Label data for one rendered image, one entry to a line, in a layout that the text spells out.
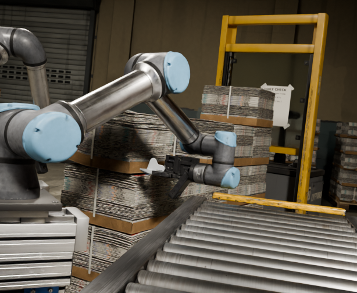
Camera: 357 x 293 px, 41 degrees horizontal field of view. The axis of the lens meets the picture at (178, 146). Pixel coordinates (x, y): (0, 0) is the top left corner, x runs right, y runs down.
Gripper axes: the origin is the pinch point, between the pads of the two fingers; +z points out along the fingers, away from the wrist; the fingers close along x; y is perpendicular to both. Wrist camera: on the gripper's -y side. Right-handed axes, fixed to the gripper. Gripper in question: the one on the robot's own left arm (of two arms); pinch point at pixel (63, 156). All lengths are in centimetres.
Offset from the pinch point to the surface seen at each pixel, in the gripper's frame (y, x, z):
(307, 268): -6, -59, 121
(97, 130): 12.9, -5.8, 22.2
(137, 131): 14.2, -3.8, 39.5
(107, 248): -32.7, -2.3, 29.4
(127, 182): -5.4, -2.6, 36.1
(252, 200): -4, 0, 86
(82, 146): 5.7, -6.3, 15.4
